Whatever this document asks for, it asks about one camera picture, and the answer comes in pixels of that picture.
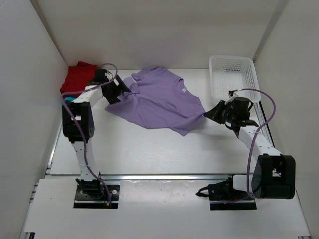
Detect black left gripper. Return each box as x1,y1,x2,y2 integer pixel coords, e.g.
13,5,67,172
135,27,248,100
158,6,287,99
104,75,130,104

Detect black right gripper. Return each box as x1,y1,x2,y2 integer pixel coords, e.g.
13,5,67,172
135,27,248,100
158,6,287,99
204,101,237,125

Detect lilac garment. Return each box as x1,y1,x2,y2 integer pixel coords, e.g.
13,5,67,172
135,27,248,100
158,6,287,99
105,67,205,136

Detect red t shirt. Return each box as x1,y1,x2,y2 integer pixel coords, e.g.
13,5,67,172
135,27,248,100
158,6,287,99
60,61,99,98

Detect teal polo shirt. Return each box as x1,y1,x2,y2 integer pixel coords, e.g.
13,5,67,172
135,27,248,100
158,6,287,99
63,96,76,102

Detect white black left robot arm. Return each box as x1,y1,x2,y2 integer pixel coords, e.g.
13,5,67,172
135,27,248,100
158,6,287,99
61,68,131,203

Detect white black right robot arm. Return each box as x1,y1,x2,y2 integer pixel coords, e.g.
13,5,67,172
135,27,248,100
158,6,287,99
204,97,296,199

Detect white plastic basket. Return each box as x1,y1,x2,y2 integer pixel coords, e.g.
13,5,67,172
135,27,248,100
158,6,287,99
209,55,261,103

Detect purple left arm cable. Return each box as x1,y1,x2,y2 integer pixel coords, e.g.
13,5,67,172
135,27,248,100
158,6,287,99
61,63,119,206

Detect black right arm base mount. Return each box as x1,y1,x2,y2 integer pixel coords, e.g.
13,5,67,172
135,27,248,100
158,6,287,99
195,178,257,211

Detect aluminium table edge rail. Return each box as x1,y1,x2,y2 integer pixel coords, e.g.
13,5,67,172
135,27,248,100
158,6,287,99
102,174,229,181

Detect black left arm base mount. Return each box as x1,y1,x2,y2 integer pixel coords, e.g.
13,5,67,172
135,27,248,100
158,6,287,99
73,179,120,209

